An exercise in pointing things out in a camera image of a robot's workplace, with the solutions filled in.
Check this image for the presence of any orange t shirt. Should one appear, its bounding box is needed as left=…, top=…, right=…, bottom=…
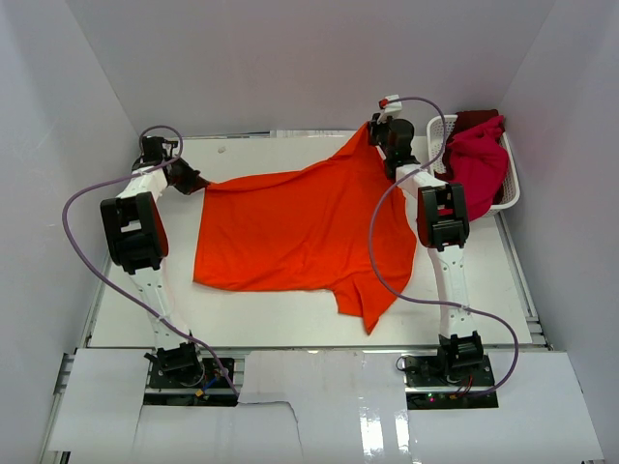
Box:
left=192, top=127, right=417, bottom=333

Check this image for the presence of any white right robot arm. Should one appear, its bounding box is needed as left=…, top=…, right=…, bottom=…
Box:
left=368, top=110, right=484, bottom=391

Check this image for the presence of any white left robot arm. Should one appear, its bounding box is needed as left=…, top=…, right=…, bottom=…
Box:
left=100, top=135, right=209, bottom=387

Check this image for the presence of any white perforated plastic basket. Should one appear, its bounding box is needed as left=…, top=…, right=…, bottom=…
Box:
left=427, top=114, right=520, bottom=218

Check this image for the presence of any dark maroon t shirt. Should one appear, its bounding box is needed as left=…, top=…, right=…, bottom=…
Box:
left=452, top=109, right=499, bottom=135

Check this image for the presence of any crimson red t shirt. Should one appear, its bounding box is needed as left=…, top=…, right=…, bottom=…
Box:
left=435, top=114, right=510, bottom=221

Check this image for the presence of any printed paper strip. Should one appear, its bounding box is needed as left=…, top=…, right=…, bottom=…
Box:
left=270, top=130, right=355, bottom=139

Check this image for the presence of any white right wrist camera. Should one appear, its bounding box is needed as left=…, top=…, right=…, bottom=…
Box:
left=377, top=95, right=402, bottom=124

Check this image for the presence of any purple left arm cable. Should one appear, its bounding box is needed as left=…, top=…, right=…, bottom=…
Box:
left=63, top=125, right=241, bottom=395

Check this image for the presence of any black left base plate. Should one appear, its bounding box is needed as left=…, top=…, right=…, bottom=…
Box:
left=143, top=358, right=238, bottom=407

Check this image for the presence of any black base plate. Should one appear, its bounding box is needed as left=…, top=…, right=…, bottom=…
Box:
left=143, top=358, right=238, bottom=407
left=395, top=355, right=499, bottom=411

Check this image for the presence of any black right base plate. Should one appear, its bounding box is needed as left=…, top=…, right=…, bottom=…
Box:
left=395, top=355, right=499, bottom=411

